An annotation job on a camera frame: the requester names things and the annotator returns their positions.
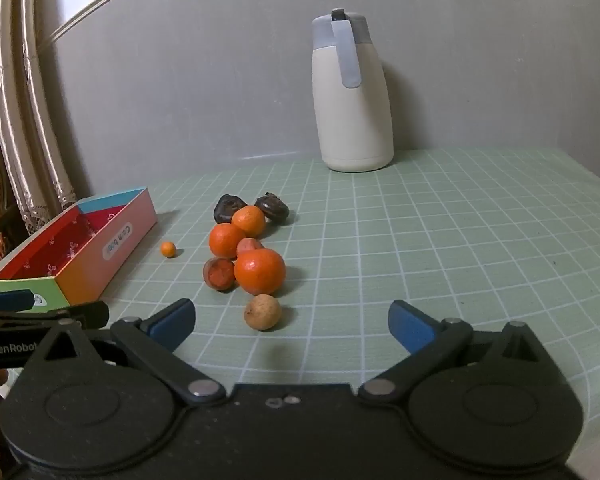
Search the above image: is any cream thermos jug grey lid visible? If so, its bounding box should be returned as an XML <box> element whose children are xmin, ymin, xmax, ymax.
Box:
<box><xmin>311</xmin><ymin>8</ymin><xmax>394</xmax><ymax>172</ymax></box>

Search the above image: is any large mandarin orange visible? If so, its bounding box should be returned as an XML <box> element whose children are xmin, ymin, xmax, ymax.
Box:
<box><xmin>234</xmin><ymin>248</ymin><xmax>287</xmax><ymax>295</ymax></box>

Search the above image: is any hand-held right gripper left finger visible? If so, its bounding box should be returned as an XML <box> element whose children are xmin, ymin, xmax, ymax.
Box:
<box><xmin>30</xmin><ymin>298</ymin><xmax>228</xmax><ymax>407</ymax></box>

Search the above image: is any green grid tablecloth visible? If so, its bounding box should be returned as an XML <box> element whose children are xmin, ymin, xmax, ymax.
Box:
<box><xmin>0</xmin><ymin>145</ymin><xmax>600</xmax><ymax>480</ymax></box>

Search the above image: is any colourful cardboard box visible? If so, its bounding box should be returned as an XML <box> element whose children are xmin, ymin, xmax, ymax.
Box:
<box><xmin>0</xmin><ymin>186</ymin><xmax>159</xmax><ymax>313</ymax></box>

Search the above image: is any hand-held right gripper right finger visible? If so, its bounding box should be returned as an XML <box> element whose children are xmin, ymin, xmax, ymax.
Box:
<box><xmin>357</xmin><ymin>300</ymin><xmax>548</xmax><ymax>407</ymax></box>

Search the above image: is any tan round longan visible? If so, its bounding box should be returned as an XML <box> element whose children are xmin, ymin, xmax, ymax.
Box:
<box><xmin>244</xmin><ymin>294</ymin><xmax>283</xmax><ymax>331</ymax></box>

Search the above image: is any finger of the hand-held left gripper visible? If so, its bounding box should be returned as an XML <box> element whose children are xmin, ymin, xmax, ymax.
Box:
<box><xmin>0</xmin><ymin>301</ymin><xmax>110</xmax><ymax>333</ymax></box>
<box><xmin>0</xmin><ymin>289</ymin><xmax>36</xmax><ymax>314</ymax></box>

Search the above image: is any beige lace-trimmed curtain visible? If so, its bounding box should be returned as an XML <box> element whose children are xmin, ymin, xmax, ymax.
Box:
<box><xmin>0</xmin><ymin>0</ymin><xmax>81</xmax><ymax>238</ymax></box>

